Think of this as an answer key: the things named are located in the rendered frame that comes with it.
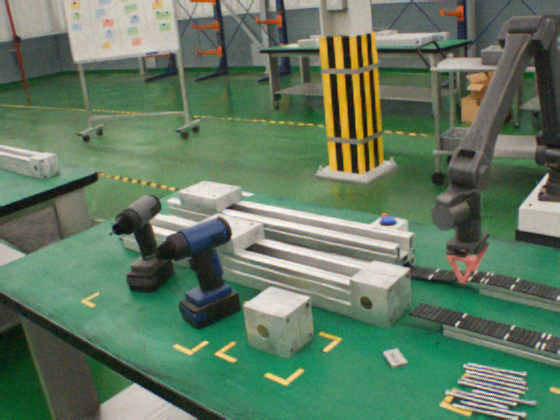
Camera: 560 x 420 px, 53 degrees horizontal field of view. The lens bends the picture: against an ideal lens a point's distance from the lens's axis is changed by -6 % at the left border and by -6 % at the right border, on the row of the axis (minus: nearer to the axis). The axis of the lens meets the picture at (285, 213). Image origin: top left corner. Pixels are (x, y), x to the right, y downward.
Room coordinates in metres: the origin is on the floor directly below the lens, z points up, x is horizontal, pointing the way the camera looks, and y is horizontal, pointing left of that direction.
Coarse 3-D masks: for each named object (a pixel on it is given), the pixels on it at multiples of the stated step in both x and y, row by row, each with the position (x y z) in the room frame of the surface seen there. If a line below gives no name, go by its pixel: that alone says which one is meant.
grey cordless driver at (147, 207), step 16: (128, 208) 1.33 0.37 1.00; (144, 208) 1.35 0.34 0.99; (160, 208) 1.41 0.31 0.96; (128, 224) 1.28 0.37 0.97; (144, 224) 1.34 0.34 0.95; (144, 240) 1.35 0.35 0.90; (144, 256) 1.35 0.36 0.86; (144, 272) 1.32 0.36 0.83; (160, 272) 1.34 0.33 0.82; (144, 288) 1.30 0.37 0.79
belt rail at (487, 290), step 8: (480, 288) 1.13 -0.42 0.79; (488, 288) 1.11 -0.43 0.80; (496, 288) 1.10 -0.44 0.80; (504, 288) 1.09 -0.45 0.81; (496, 296) 1.10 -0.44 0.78; (504, 296) 1.09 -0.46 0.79; (512, 296) 1.07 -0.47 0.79; (520, 296) 1.07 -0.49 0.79; (528, 296) 1.05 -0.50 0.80; (536, 296) 1.04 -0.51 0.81; (528, 304) 1.05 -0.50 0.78; (536, 304) 1.04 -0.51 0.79; (544, 304) 1.03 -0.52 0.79; (552, 304) 1.02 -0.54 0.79
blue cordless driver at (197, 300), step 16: (208, 224) 1.17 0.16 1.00; (224, 224) 1.19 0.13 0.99; (176, 240) 1.11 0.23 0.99; (192, 240) 1.13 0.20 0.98; (208, 240) 1.14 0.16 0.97; (224, 240) 1.17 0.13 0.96; (160, 256) 1.09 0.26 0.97; (176, 256) 1.11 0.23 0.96; (192, 256) 1.14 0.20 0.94; (208, 256) 1.15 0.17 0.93; (208, 272) 1.15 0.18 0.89; (208, 288) 1.15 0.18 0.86; (224, 288) 1.16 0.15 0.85; (192, 304) 1.13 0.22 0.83; (208, 304) 1.13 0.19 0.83; (224, 304) 1.14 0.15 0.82; (192, 320) 1.11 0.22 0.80; (208, 320) 1.12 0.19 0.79
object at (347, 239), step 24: (192, 216) 1.68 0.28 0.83; (240, 216) 1.55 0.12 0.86; (264, 216) 1.59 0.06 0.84; (288, 216) 1.53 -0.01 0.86; (312, 216) 1.49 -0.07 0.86; (288, 240) 1.44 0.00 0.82; (312, 240) 1.39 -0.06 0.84; (336, 240) 1.34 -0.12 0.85; (360, 240) 1.30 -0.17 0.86; (384, 240) 1.33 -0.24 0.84; (408, 240) 1.29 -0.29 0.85
